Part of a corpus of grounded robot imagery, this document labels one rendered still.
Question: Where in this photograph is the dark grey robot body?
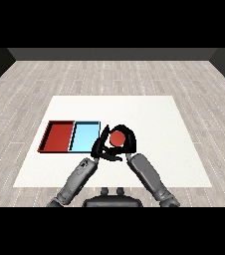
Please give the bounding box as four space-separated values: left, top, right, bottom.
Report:
82 187 144 208

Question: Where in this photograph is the shallow light blue open box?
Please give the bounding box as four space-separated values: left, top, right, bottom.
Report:
68 120 102 153

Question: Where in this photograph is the shallow red open box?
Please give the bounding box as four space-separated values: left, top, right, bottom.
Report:
37 120 76 154

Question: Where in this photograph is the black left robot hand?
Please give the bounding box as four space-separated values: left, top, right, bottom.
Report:
91 125 123 163

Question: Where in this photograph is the small red can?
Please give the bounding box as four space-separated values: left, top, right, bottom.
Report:
109 129 127 148

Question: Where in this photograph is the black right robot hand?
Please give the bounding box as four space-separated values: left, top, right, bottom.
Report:
108 124 137 156

